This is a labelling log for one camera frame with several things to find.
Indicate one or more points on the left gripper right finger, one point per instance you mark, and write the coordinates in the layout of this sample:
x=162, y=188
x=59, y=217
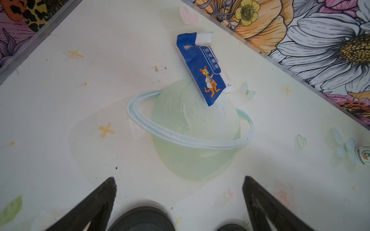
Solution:
x=265, y=210

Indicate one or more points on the blue gauze bandage packet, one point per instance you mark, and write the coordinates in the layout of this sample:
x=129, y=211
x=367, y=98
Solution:
x=204, y=66

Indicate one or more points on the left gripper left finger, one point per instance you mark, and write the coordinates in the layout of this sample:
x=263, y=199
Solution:
x=92, y=213

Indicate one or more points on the black round stand base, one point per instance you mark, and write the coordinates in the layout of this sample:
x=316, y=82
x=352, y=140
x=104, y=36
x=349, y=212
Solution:
x=231, y=227

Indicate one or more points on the white green-capped pill bottle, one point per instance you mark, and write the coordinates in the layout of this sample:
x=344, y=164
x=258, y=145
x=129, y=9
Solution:
x=363, y=155

